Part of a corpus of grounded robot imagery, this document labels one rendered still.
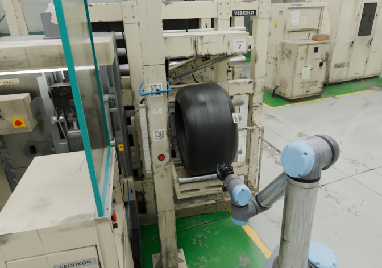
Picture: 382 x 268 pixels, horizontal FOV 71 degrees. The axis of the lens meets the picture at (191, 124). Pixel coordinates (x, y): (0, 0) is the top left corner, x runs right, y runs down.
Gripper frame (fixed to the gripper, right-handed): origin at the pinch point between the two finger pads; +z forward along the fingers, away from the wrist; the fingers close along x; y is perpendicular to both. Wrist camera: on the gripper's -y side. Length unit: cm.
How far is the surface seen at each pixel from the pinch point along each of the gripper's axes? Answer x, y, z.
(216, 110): 0.3, 36.8, 1.1
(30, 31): 357, 151, 885
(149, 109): 38, 39, 14
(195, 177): 12.4, -10.0, 13.4
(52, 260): 81, 2, -55
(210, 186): 2.0, -19.7, 15.8
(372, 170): -236, -90, 113
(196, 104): 11.1, 40.9, 4.7
